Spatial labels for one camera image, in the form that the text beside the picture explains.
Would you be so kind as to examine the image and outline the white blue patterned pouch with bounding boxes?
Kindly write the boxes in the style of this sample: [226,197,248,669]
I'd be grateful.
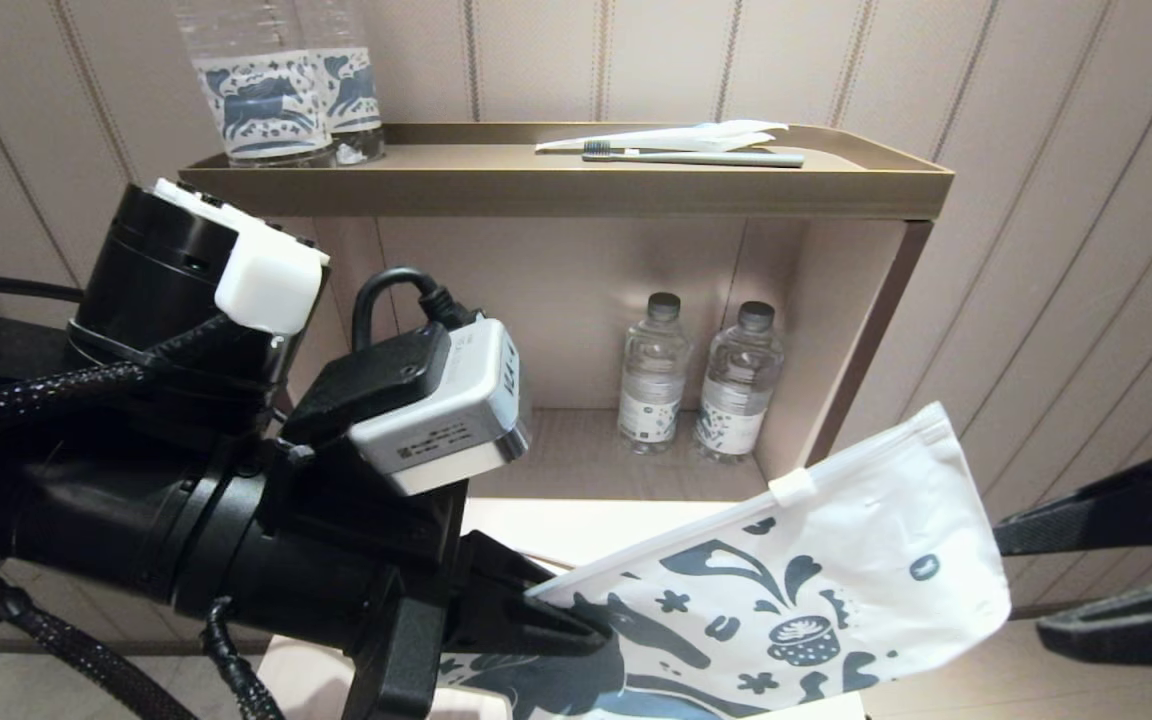
[434,400,1013,720]

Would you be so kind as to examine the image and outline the grey-green toothbrush dark bristles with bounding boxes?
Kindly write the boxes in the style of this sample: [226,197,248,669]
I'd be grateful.
[581,140,807,169]

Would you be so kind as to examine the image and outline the black braided cable sleeve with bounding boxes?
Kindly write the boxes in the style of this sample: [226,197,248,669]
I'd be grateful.
[0,315,267,436]
[0,550,287,720]

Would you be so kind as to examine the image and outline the brown open shelf unit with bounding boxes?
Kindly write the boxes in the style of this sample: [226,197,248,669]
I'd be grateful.
[176,120,957,501]

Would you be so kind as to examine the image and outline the small grey-cap water bottle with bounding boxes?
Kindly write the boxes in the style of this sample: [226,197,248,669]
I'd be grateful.
[618,292,692,456]
[693,300,785,463]

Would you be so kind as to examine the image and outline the large deer-label water bottle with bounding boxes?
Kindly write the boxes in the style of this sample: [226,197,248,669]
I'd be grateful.
[171,0,337,169]
[296,0,387,166]

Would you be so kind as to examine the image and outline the white paper wrapper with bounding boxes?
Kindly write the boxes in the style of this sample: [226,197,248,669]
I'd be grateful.
[534,118,790,154]

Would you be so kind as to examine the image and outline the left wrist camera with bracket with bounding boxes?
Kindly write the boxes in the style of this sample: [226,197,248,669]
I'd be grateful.
[281,315,534,498]

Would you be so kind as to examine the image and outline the left camera black cable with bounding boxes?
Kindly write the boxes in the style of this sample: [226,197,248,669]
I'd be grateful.
[0,265,482,351]

